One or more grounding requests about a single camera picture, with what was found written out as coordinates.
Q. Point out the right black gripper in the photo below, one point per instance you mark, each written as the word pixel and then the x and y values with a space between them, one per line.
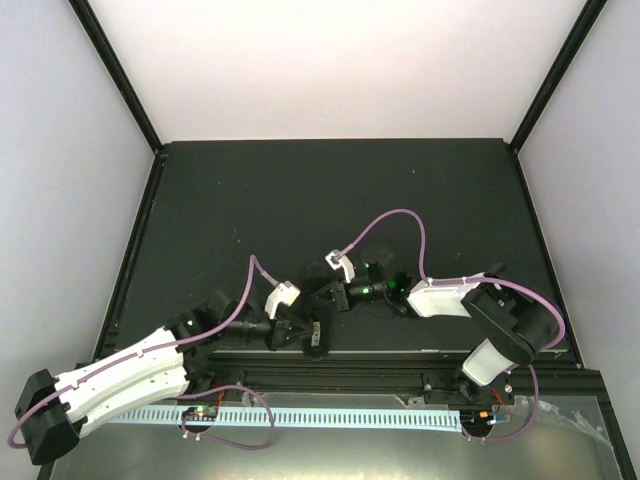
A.
pixel 341 296

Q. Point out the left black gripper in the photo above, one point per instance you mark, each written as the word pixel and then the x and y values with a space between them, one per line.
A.
pixel 282 336

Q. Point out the black sneaker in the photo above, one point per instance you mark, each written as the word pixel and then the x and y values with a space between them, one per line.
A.
pixel 313 311

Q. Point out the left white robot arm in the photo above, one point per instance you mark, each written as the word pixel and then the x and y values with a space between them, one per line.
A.
pixel 54 412

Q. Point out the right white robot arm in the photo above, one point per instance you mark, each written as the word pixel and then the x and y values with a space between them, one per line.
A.
pixel 517 323

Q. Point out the left small circuit board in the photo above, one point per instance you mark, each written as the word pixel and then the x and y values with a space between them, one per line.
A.
pixel 200 413

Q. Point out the small circuit board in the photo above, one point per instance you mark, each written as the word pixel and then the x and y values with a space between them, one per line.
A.
pixel 200 413
pixel 483 417

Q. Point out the right small circuit board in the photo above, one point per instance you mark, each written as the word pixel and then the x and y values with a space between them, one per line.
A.
pixel 483 417

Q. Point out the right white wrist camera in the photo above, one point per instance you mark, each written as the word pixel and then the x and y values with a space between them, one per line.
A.
pixel 340 262

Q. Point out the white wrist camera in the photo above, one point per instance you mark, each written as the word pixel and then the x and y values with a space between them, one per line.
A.
pixel 285 293
pixel 340 262

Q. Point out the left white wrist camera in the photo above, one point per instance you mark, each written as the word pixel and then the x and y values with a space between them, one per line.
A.
pixel 285 293

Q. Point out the white slotted cable duct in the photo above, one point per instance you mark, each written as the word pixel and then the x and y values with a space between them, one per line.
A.
pixel 286 417

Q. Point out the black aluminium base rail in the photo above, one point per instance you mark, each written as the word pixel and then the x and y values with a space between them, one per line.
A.
pixel 337 373

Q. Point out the left black frame post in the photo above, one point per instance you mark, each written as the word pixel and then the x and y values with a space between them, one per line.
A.
pixel 103 47

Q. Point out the black frame post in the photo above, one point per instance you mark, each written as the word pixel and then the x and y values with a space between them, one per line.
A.
pixel 103 47
pixel 572 44

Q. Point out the right black frame post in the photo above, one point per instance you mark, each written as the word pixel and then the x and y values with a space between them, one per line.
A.
pixel 572 44

